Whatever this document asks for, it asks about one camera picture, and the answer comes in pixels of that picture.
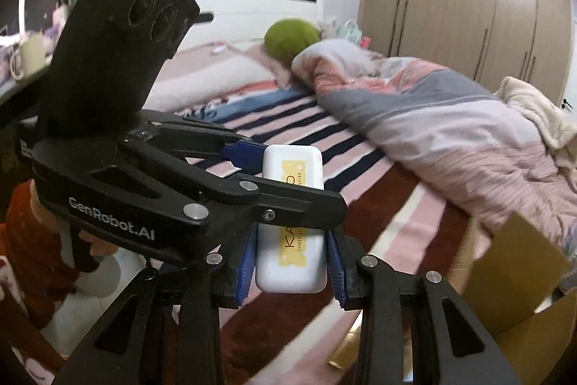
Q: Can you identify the cardboard box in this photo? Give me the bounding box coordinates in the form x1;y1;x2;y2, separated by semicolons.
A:
328;211;577;385

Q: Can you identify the green round plush pillow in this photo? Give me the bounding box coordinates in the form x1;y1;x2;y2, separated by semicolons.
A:
263;18;322;65

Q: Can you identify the white cloth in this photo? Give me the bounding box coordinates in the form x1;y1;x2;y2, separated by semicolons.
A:
43;253;124;356

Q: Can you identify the cream mug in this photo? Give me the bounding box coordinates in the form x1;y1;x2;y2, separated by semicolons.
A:
10;32;53;80

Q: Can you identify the dark desk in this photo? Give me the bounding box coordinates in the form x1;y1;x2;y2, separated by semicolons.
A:
0;62;51;108

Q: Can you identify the pink and grey quilt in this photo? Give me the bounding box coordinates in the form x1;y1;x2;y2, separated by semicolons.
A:
291;40;577;248

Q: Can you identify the white box with yellow label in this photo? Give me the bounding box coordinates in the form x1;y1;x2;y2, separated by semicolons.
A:
254;144;328;294

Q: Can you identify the person's left hand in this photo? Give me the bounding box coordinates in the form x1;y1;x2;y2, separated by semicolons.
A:
88;237;122;263

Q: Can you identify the teal bag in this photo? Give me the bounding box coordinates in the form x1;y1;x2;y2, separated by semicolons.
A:
337;19;367;48

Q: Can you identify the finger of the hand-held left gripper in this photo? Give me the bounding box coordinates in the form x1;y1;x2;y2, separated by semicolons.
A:
118;140;349;231
137;118;270;177

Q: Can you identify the person's left forearm red sleeve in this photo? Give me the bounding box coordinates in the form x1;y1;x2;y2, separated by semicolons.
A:
0;180;83;332

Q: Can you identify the white headboard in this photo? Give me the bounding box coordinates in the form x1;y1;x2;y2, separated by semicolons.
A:
169;0;326;53

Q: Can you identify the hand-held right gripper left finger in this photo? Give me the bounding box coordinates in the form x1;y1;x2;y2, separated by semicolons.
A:
54;227;259;385

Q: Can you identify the wooden wardrobe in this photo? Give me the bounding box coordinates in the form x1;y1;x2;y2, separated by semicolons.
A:
358;0;577;108

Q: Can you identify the striped bed sheet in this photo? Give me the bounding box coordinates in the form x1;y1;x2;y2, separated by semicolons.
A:
173;85;481;385

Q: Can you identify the pink pillow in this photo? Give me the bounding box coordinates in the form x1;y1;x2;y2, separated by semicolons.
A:
146;43;291;114

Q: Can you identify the cream fleece blanket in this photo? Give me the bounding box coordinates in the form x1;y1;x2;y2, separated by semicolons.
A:
495;76;577;170

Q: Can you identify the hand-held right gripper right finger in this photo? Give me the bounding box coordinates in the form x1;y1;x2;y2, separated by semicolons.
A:
325;228;524;385

